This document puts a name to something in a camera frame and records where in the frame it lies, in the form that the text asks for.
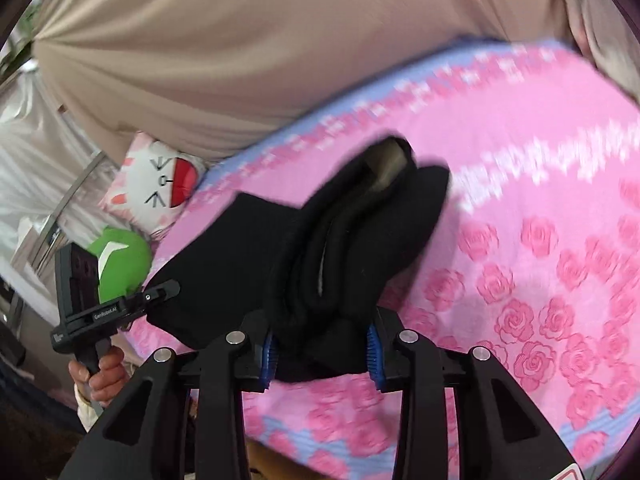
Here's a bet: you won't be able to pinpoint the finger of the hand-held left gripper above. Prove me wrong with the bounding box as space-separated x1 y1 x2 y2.
131 280 181 321

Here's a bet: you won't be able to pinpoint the white cat face pillow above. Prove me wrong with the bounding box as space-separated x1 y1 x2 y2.
98 131 209 239

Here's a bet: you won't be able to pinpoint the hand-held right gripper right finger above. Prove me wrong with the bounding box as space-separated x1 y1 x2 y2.
367 310 583 480

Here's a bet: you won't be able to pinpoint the black pants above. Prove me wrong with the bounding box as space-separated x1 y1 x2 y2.
145 135 452 383

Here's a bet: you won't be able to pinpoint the white curtain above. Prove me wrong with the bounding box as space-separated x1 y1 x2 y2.
0 62 117 266

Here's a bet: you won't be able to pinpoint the person's left hand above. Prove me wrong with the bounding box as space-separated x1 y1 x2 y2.
69 347 129 404

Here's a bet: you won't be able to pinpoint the pink rose printed blanket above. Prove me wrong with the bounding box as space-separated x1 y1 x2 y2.
120 35 640 480

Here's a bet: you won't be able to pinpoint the green plush toy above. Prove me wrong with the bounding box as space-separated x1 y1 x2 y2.
86 226 154 307

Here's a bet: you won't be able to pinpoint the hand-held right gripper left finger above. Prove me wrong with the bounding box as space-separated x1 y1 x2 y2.
59 310 279 480

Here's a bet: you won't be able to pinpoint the green plant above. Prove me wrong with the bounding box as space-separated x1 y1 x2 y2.
0 2 42 82

